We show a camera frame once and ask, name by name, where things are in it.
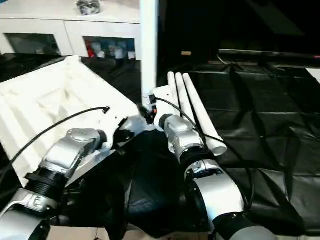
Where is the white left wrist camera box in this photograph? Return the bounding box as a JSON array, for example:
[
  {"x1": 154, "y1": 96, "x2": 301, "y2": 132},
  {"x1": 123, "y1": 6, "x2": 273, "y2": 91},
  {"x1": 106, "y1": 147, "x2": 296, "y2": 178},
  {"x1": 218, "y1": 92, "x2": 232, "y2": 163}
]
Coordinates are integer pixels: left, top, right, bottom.
[{"x1": 97, "y1": 112, "x2": 134, "y2": 152}]

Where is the white flat board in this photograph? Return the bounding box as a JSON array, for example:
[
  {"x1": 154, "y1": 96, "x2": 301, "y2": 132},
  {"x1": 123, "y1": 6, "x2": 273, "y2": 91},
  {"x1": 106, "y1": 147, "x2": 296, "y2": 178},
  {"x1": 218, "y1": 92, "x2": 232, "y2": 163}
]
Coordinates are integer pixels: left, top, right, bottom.
[{"x1": 305, "y1": 68, "x2": 320, "y2": 84}]

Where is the white plastic table leg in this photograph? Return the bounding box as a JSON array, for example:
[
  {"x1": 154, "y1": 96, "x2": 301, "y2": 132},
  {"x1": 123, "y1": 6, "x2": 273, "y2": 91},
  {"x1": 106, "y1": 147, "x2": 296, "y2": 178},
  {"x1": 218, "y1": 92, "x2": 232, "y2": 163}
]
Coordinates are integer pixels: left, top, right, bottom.
[
  {"x1": 139, "y1": 0, "x2": 160, "y2": 109},
  {"x1": 167, "y1": 71, "x2": 182, "y2": 120},
  {"x1": 182, "y1": 73, "x2": 229, "y2": 157},
  {"x1": 174, "y1": 72, "x2": 200, "y2": 132}
]

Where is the white cabinet with glass doors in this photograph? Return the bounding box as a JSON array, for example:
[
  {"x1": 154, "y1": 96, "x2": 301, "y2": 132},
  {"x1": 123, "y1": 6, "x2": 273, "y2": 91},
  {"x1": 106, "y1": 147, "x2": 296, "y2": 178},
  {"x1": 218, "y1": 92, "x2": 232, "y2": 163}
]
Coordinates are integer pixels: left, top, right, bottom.
[{"x1": 0, "y1": 0, "x2": 144, "y2": 61}]

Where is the black crumpled bag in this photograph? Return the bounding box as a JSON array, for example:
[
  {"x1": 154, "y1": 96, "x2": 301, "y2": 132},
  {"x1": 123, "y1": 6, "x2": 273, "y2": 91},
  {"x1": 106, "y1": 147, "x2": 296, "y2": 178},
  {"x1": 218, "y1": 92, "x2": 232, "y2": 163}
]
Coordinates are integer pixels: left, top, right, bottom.
[{"x1": 77, "y1": 0, "x2": 103, "y2": 15}]

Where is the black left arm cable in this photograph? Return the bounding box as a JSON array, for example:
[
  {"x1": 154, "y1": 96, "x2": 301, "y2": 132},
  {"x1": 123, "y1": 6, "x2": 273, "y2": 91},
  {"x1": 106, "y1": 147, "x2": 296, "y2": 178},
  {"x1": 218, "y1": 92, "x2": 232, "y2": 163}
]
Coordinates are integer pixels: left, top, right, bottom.
[{"x1": 0, "y1": 106, "x2": 111, "y2": 173}]

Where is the black work mat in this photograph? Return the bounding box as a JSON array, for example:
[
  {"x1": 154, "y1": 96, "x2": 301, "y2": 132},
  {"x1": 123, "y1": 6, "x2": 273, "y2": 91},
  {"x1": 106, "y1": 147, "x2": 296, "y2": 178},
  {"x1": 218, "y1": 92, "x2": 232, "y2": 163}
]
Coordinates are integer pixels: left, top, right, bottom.
[{"x1": 0, "y1": 52, "x2": 320, "y2": 236}]

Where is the dark low shelf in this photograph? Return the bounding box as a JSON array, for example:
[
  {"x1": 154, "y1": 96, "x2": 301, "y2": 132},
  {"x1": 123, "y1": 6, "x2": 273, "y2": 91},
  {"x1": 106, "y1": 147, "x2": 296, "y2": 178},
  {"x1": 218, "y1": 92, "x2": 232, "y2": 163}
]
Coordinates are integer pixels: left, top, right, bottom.
[{"x1": 217, "y1": 48, "x2": 320, "y2": 62}]

